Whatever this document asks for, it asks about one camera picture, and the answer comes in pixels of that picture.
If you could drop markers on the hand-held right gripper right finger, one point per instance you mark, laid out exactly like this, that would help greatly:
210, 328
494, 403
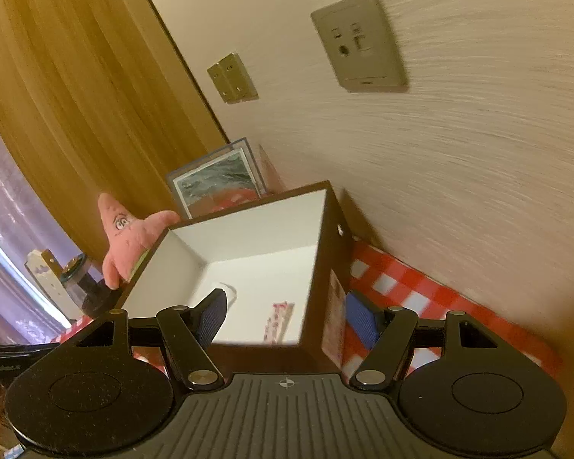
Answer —
361, 319

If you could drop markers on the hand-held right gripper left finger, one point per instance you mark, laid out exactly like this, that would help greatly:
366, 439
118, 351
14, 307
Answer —
214, 316

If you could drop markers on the brown cardboard box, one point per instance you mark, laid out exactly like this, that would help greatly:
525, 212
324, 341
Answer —
248, 239

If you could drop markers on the red white checkered tablecloth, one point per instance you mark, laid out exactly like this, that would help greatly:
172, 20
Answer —
411, 291

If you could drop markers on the pink patterned cloth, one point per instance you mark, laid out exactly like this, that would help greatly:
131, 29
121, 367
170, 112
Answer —
280, 321

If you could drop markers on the white printed carton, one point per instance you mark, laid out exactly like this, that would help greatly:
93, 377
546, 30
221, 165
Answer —
40, 272

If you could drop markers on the glass jar with dark lid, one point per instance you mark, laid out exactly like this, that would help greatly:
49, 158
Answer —
79, 287

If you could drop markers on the pink starfish plush toy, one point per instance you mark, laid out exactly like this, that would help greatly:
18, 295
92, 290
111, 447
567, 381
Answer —
129, 244

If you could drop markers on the clear plastic container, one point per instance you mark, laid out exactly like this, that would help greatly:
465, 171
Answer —
215, 177

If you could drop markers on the pale purple curtain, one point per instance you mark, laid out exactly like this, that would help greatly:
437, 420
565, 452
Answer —
9, 201

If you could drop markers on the wooden door panel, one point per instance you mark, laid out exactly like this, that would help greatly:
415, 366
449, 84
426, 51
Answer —
76, 81

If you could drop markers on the beige wall light switch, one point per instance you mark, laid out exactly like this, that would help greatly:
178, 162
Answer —
232, 78

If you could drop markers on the beige wall socket panel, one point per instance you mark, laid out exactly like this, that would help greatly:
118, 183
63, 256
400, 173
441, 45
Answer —
358, 43

